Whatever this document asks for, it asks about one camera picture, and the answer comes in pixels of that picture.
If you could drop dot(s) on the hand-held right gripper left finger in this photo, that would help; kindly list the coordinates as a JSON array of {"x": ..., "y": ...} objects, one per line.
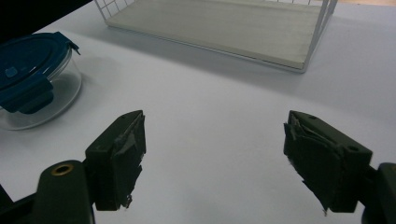
[{"x": 120, "y": 161}]

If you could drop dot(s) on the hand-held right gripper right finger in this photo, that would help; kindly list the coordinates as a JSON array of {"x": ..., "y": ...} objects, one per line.
[{"x": 323, "y": 161}]

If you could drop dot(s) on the glass container with blue lid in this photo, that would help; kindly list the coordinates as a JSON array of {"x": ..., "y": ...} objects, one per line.
[{"x": 32, "y": 81}]

